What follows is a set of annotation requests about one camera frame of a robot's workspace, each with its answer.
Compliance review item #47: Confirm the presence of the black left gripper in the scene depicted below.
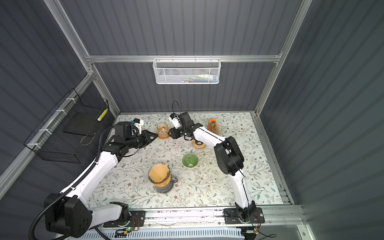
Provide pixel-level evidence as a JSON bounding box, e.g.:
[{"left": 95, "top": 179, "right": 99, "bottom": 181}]
[{"left": 125, "top": 130, "right": 158, "bottom": 150}]

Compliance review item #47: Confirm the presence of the orange glass pitcher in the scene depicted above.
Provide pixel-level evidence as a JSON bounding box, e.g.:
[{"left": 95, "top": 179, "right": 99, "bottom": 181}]
[{"left": 156, "top": 123, "right": 170, "bottom": 139}]

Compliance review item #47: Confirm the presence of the orange coffee filter box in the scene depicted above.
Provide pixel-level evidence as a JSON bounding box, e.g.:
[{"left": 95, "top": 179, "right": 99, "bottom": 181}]
[{"left": 208, "top": 119, "right": 220, "bottom": 135}]

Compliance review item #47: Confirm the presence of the single brown paper filter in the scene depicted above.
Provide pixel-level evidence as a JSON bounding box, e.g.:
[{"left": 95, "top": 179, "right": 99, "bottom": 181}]
[{"left": 148, "top": 163, "right": 171, "bottom": 184}]

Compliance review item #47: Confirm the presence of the clear grey glass dripper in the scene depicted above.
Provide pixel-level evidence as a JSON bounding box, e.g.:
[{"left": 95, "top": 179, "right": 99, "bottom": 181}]
[{"left": 147, "top": 162, "right": 172, "bottom": 186}]

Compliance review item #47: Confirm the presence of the clear grey glass pitcher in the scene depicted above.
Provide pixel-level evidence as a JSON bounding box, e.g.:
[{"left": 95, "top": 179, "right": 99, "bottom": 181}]
[{"left": 154, "top": 177, "right": 179, "bottom": 194}]

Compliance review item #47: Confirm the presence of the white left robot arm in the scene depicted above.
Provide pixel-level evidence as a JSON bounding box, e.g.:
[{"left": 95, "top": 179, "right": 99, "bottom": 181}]
[{"left": 29, "top": 119, "right": 158, "bottom": 240}]

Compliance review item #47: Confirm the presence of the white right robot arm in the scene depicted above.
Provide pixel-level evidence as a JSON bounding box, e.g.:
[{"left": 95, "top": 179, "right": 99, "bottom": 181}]
[{"left": 168, "top": 112, "right": 257, "bottom": 223}]

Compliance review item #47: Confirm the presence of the green glass dripper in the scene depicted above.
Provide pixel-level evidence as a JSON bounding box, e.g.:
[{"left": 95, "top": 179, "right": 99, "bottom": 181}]
[{"left": 182, "top": 153, "right": 199, "bottom": 168}]

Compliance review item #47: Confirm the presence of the yellow marker in basket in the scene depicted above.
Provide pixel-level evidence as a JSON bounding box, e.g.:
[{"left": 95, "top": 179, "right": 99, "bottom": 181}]
[{"left": 97, "top": 108, "right": 109, "bottom": 122}]

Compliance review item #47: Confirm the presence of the black pad in basket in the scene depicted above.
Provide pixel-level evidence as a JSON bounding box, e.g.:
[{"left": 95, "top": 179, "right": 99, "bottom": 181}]
[{"left": 63, "top": 113, "right": 101, "bottom": 137}]

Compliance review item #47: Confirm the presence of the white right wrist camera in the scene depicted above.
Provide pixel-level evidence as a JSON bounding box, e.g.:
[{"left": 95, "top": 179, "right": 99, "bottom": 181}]
[{"left": 169, "top": 113, "right": 181, "bottom": 129}]

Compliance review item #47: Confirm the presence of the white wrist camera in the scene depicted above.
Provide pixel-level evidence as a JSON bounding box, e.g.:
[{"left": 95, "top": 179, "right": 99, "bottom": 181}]
[
  {"left": 131, "top": 118, "right": 144, "bottom": 134},
  {"left": 169, "top": 113, "right": 181, "bottom": 129}
]

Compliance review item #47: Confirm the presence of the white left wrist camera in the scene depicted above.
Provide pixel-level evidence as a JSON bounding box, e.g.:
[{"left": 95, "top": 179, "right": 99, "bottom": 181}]
[{"left": 131, "top": 118, "right": 144, "bottom": 134}]

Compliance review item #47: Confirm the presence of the white wire mesh basket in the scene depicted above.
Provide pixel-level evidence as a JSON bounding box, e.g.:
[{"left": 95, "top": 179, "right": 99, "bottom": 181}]
[{"left": 153, "top": 56, "right": 222, "bottom": 85}]

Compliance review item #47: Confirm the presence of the black wire basket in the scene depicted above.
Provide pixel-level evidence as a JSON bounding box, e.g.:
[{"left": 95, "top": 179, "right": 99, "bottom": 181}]
[{"left": 24, "top": 89, "right": 109, "bottom": 164}]

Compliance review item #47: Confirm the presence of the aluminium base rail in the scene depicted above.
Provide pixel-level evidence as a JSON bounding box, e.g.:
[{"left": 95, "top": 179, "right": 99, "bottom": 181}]
[{"left": 68, "top": 204, "right": 307, "bottom": 240}]

